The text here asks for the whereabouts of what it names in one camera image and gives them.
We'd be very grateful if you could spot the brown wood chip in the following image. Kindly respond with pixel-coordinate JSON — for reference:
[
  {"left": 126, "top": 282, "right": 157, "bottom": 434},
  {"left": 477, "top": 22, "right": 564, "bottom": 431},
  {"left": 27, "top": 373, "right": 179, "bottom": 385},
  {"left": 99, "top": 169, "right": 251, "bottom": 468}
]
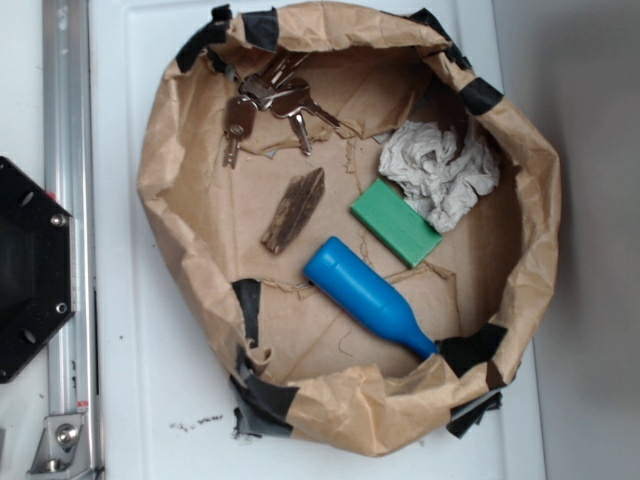
[{"left": 261, "top": 167, "right": 325, "bottom": 254}]

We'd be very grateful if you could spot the blue plastic bottle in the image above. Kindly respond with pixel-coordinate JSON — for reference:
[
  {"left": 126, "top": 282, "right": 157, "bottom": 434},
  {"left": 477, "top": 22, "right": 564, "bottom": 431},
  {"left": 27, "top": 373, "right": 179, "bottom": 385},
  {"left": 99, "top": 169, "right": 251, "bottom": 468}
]
[{"left": 303, "top": 236, "right": 437, "bottom": 359}]

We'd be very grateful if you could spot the green rectangular block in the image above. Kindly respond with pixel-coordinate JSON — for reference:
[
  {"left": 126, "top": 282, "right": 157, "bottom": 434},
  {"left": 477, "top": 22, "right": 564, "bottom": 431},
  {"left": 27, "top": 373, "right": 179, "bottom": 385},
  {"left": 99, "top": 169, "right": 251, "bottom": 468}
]
[{"left": 350, "top": 179, "right": 442, "bottom": 268}]

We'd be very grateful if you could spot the brown paper bag bin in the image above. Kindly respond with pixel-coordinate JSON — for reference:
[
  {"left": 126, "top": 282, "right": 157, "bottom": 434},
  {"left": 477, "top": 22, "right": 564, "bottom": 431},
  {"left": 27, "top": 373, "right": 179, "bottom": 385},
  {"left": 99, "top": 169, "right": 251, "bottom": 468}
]
[{"left": 137, "top": 2, "right": 561, "bottom": 456}]

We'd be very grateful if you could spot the crumpled white paper towel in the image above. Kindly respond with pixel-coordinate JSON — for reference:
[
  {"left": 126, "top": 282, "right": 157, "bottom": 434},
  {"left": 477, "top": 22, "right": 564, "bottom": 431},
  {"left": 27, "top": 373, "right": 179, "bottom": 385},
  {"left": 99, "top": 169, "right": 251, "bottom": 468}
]
[{"left": 378, "top": 119, "right": 500, "bottom": 234}]

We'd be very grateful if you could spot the silver key bunch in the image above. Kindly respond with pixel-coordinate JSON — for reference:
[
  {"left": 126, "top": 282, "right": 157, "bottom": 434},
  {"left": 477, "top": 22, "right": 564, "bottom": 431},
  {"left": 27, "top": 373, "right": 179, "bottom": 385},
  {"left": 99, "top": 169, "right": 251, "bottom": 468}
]
[{"left": 222, "top": 51, "right": 340, "bottom": 168}]

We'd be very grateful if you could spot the aluminium rail profile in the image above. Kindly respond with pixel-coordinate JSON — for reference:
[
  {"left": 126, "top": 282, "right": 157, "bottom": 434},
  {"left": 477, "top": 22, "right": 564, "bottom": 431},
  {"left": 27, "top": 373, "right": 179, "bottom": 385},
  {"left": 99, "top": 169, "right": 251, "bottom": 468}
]
[{"left": 42, "top": 1, "right": 104, "bottom": 479}]

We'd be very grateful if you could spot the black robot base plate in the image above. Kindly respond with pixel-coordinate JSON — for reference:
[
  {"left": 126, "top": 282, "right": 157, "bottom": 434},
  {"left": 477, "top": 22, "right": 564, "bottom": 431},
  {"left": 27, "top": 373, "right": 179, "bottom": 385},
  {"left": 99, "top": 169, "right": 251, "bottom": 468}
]
[{"left": 1, "top": 157, "right": 74, "bottom": 384}]

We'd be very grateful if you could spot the metal corner bracket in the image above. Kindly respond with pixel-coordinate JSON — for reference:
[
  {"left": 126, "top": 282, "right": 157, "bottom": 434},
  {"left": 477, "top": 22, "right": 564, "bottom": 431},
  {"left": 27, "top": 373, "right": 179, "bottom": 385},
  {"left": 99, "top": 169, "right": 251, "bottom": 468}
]
[{"left": 25, "top": 413, "right": 90, "bottom": 479}]

